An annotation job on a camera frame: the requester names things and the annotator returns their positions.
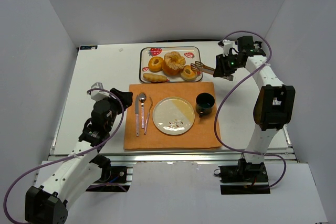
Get pink handled knife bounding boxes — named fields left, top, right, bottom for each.
left=134, top=95, right=139, bottom=137

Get strawberry pattern tray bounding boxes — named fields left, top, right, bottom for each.
left=139, top=46, right=203, bottom=83

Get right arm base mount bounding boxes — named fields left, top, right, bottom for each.
left=213, top=165, right=270, bottom=195

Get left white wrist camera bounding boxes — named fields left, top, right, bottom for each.
left=87, top=82, right=110, bottom=102

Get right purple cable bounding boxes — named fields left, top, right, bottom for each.
left=214, top=30, right=287, bottom=190

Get cream two-tone plate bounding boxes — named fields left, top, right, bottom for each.
left=152, top=97, right=195, bottom=136

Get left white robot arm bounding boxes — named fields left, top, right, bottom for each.
left=25, top=85, right=133, bottom=223

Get pale bagel bread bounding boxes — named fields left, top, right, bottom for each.
left=181, top=65, right=197, bottom=81

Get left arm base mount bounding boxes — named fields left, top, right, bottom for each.
left=86, top=166, right=133, bottom=193

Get pink handled fork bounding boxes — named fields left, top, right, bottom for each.
left=144, top=96, right=153, bottom=135

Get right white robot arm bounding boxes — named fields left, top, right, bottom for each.
left=213, top=31, right=296, bottom=177

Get left corner blue label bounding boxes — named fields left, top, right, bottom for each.
left=79, top=45, right=98, bottom=50

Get pink handled spoon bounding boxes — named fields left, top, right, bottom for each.
left=139, top=92, right=146, bottom=129

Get metal tongs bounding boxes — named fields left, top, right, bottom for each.
left=190, top=61, right=234, bottom=81

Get orange cloth placemat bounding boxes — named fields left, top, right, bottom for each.
left=124, top=82, right=221, bottom=150

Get dark green mug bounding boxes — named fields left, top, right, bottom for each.
left=195, top=93, right=215, bottom=118

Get glazed ring donut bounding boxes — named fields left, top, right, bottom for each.
left=148, top=56, right=163, bottom=72

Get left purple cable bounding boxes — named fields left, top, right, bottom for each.
left=3, top=89, right=124, bottom=223

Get large sugared crown bun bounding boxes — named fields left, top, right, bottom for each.
left=162, top=51, right=186, bottom=76

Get twisted bread stick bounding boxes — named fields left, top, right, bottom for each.
left=143, top=73, right=169, bottom=83

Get aluminium table frame rail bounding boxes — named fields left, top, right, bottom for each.
left=47, top=40, right=300, bottom=167

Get purple cable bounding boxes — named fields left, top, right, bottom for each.
left=3, top=89, right=124, bottom=223
left=214, top=30, right=287, bottom=190

